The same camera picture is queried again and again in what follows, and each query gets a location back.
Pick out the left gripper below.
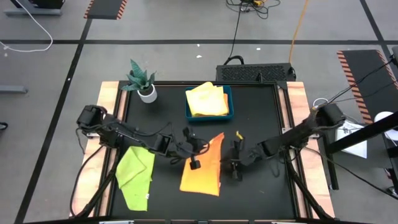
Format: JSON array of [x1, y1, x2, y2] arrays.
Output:
[[172, 126, 206, 171]]

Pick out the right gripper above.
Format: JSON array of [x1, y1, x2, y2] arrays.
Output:
[[221, 139, 266, 182]]

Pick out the yellow microfiber towel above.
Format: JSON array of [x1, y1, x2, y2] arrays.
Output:
[[185, 81, 230, 118]]

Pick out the lime green microfiber towel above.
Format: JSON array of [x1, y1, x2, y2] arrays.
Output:
[[115, 146, 155, 212]]

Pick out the blue plastic bin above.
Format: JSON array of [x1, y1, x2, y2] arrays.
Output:
[[185, 85, 234, 123]]

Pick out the snake plant in white pot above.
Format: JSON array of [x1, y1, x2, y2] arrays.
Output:
[[121, 58, 158, 104]]

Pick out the wooden side board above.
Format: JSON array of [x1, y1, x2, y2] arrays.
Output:
[[70, 81, 121, 218], [285, 81, 336, 218]]

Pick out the black computer case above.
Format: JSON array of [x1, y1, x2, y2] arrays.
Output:
[[216, 63, 297, 83]]

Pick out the white paper sheets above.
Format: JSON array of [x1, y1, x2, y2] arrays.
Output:
[[335, 121, 368, 159]]

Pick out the black metal beam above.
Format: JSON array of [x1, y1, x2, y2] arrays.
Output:
[[323, 113, 398, 190]]

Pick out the white round object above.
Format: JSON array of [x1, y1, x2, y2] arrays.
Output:
[[374, 111, 398, 141]]

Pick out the hazard-striped black floor mat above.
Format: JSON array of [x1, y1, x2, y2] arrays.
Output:
[[83, 0, 128, 20], [337, 49, 398, 125]]

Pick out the grey metal bar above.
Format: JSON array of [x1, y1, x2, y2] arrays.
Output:
[[0, 85, 29, 94]]

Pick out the black desktop computer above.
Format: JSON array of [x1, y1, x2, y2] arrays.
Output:
[[30, 0, 66, 9]]

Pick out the black aluminium table frame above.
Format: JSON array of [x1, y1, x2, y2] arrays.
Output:
[[99, 80, 312, 224]]

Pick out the white cable coil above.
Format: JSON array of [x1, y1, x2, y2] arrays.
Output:
[[312, 97, 330, 110]]

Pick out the long black floor cable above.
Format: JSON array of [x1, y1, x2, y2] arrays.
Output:
[[303, 146, 398, 200]]

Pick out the black power cable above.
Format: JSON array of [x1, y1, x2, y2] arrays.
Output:
[[228, 9, 245, 65]]

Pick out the yellow cable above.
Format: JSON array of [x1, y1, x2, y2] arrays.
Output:
[[288, 0, 309, 63]]

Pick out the black cable bundle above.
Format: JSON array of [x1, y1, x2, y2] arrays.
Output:
[[226, 0, 280, 19]]

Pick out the white floor cable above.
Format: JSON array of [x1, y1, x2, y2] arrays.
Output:
[[0, 0, 53, 53]]

